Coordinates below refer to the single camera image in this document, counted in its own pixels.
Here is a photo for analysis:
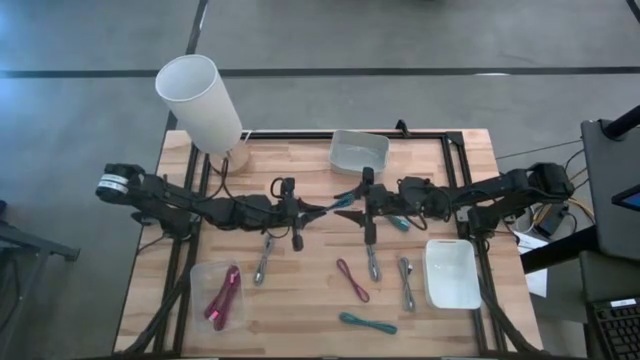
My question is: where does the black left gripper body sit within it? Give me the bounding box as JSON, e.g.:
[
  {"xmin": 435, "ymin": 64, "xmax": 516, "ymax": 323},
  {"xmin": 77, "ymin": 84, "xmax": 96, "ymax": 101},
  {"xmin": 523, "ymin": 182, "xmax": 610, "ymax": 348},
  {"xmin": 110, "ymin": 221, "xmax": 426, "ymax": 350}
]
[{"xmin": 258, "ymin": 177, "xmax": 305, "ymax": 253}]

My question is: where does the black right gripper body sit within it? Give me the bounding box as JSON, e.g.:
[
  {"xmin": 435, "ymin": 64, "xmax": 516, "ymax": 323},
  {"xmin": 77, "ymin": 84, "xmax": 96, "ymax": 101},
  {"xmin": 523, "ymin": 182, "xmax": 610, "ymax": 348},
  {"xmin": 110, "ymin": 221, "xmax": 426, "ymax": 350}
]
[{"xmin": 362, "ymin": 167, "xmax": 402, "ymax": 247}]

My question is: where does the grey braided USB cable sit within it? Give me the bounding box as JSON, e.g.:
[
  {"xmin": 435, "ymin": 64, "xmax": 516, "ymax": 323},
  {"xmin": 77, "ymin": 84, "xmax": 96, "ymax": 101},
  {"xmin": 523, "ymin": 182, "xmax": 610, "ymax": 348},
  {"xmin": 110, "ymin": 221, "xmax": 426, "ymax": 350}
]
[
  {"xmin": 397, "ymin": 256, "xmax": 417, "ymax": 313},
  {"xmin": 366, "ymin": 243, "xmax": 383, "ymax": 283},
  {"xmin": 253, "ymin": 234, "xmax": 275, "ymax": 287}
]

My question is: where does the light grey rectangular bin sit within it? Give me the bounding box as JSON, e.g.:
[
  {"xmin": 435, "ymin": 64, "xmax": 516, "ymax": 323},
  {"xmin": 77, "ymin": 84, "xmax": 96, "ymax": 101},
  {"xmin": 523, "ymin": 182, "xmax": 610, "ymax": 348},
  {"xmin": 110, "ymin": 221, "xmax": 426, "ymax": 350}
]
[{"xmin": 328, "ymin": 129, "xmax": 391, "ymax": 177}]

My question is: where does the white rectangular bin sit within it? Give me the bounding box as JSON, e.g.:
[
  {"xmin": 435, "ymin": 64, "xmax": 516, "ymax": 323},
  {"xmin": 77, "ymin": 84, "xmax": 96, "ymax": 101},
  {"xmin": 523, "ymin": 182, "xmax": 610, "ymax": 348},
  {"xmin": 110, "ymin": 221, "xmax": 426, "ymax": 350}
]
[{"xmin": 422, "ymin": 238, "xmax": 483, "ymax": 311}]

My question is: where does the clear plastic bin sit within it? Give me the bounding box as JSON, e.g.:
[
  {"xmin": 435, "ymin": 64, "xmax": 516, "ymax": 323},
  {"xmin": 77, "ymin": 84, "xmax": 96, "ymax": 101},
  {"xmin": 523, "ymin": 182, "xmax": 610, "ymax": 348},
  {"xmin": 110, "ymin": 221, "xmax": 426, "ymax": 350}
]
[{"xmin": 188, "ymin": 258, "xmax": 247, "ymax": 334}]

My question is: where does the white shade wooden base lamp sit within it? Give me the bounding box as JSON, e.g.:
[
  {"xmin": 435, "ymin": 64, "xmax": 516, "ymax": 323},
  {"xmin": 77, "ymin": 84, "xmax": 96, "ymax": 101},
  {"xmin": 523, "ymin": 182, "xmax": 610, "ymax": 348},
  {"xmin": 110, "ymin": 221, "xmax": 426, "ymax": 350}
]
[{"xmin": 154, "ymin": 53, "xmax": 252, "ymax": 176}]

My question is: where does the white paper sheet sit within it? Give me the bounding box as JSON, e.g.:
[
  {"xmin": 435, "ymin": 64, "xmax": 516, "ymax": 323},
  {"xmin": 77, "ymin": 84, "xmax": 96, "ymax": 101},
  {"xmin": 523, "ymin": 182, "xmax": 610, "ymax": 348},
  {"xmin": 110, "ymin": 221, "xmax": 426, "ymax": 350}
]
[{"xmin": 514, "ymin": 232, "xmax": 550, "ymax": 299}]

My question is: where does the dark grey cart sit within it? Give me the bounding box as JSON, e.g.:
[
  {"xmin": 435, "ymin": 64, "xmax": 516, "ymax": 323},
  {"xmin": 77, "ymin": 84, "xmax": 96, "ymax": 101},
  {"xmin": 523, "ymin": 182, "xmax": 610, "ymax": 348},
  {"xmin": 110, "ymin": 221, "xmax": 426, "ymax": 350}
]
[{"xmin": 579, "ymin": 118, "xmax": 640, "ymax": 261}]

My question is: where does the black metal stand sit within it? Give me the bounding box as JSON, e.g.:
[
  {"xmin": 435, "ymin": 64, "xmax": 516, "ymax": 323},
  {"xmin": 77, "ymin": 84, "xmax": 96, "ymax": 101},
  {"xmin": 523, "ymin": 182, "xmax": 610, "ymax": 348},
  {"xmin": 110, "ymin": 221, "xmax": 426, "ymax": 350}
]
[{"xmin": 0, "ymin": 199, "xmax": 81, "ymax": 351}]

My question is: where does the tablet with blue screen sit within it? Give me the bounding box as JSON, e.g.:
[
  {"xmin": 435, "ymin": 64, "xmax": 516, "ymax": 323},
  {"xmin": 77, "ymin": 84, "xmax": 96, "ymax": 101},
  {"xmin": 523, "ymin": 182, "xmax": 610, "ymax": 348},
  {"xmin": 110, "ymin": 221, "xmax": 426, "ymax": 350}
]
[{"xmin": 610, "ymin": 183, "xmax": 640, "ymax": 212}]

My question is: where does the black pole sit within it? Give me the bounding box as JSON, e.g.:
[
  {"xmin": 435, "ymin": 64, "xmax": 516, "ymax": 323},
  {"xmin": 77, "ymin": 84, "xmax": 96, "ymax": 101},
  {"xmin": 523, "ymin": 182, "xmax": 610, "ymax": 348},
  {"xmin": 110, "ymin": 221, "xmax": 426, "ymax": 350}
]
[{"xmin": 602, "ymin": 104, "xmax": 640, "ymax": 141}]

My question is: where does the black laptop keyboard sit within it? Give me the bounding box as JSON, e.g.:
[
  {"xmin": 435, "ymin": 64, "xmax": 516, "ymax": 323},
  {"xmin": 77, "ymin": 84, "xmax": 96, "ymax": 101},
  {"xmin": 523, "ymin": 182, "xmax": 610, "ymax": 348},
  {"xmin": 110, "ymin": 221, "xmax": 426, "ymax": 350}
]
[{"xmin": 585, "ymin": 295, "xmax": 640, "ymax": 360}]

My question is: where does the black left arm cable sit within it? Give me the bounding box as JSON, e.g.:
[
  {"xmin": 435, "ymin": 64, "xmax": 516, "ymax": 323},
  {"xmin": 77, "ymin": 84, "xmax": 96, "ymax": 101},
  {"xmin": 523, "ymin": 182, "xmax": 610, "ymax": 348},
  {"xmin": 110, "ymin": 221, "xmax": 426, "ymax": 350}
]
[{"xmin": 208, "ymin": 155, "xmax": 281, "ymax": 214}]

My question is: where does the black aluminium table frame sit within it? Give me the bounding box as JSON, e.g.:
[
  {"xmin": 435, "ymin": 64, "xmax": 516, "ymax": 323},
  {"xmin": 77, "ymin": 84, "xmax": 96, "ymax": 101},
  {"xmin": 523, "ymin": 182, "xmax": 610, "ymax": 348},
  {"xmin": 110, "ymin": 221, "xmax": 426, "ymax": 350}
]
[{"xmin": 117, "ymin": 130, "xmax": 539, "ymax": 357}]

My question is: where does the yellow wire bundle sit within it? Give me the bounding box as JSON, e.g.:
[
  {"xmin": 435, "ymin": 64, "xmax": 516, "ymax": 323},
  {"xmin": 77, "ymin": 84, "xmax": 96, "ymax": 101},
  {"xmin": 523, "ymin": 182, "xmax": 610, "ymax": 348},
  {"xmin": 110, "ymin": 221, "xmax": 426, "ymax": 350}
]
[{"xmin": 569, "ymin": 197, "xmax": 596, "ymax": 221}]

